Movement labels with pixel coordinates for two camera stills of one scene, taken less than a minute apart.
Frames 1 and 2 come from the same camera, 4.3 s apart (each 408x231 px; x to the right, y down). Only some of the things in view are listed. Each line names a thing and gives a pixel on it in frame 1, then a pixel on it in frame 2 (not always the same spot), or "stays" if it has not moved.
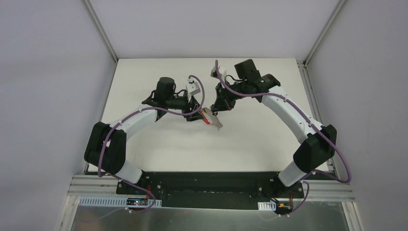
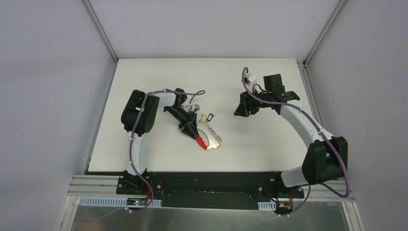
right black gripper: x=221 y=101 → x=246 y=104
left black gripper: x=194 y=110 → x=188 y=125
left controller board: x=136 y=201 stays
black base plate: x=210 y=190 stays
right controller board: x=284 y=208 stays
